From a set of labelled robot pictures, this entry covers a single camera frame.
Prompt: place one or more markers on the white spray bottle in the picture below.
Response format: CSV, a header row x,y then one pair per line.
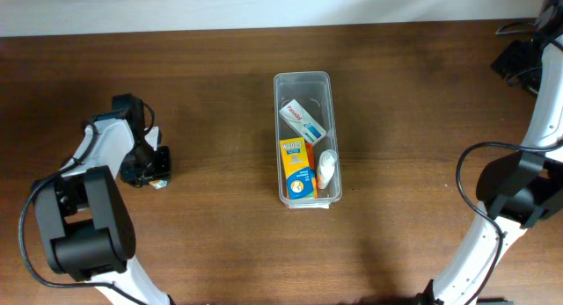
x,y
326,168

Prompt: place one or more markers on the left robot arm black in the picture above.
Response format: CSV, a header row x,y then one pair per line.
x,y
85,228

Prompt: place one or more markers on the yellow medicine box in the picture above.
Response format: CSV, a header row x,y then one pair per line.
x,y
296,169

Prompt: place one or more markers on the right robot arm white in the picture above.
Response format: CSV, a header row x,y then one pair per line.
x,y
520,189

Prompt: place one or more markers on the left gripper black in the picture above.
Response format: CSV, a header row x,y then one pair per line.
x,y
163,171

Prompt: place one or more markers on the white green medicine box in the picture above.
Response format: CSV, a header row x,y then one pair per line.
x,y
294,114

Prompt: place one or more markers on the clear plastic container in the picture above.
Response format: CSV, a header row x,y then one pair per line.
x,y
313,91

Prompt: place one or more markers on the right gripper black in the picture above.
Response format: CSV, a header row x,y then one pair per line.
x,y
508,61

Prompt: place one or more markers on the orange medicine box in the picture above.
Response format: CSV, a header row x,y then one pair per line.
x,y
311,161

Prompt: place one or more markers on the small gold lid jar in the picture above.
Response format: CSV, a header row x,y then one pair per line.
x,y
158,184

